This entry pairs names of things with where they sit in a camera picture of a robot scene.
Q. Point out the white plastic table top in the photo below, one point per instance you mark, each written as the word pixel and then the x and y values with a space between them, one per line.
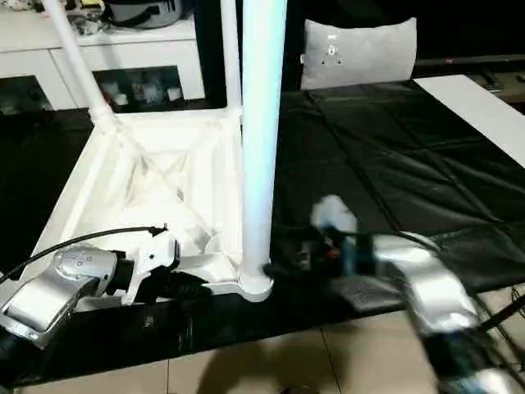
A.
pixel 102 184

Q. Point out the white plastic table leg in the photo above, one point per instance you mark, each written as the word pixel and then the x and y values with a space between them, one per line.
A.
pixel 260 123
pixel 78 61
pixel 230 53

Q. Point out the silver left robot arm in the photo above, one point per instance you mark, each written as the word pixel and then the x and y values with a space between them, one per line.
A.
pixel 61 283

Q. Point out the black stand leg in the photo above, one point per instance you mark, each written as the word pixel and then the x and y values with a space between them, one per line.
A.
pixel 504 314

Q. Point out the grey cushion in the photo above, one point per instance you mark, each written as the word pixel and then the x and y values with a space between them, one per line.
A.
pixel 361 53

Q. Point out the black cabinet with gold label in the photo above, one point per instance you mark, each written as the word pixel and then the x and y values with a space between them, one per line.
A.
pixel 293 49

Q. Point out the white sideboard with glass doors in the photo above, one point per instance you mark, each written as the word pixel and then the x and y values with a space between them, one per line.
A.
pixel 123 53

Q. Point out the grey helmet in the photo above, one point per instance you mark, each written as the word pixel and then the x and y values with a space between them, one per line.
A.
pixel 143 12

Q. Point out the dark clutter pile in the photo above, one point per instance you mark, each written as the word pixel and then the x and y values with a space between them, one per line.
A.
pixel 86 22

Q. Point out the small yellow black box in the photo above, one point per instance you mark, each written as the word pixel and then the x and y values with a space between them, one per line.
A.
pixel 91 3

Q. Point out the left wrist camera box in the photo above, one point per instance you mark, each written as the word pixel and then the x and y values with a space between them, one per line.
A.
pixel 153 258

